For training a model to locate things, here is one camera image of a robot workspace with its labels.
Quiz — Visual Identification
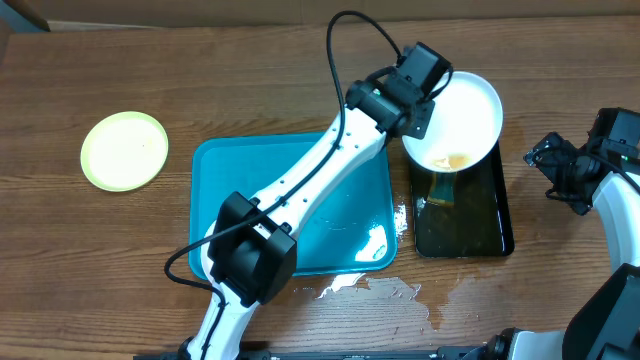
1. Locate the white plate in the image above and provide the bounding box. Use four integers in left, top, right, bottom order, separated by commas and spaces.
402, 71, 504, 173

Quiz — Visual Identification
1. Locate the green yellow sponge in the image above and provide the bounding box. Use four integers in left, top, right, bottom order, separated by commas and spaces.
427, 173, 457, 207

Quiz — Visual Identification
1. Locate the yellow green rimmed plate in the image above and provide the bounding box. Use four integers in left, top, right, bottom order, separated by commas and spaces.
80, 111, 169, 192

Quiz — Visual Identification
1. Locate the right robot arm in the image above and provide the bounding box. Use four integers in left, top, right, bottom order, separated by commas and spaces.
466, 108, 639, 359

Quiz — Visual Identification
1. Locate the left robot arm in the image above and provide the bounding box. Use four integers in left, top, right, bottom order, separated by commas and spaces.
177, 43, 453, 359

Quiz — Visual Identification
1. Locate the black water tray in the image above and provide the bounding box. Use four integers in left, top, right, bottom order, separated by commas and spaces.
410, 146, 515, 258

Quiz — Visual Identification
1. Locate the teal plastic tray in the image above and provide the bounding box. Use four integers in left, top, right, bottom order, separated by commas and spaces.
189, 133, 398, 276

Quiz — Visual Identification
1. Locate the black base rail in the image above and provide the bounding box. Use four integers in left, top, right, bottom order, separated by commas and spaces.
133, 345, 501, 360

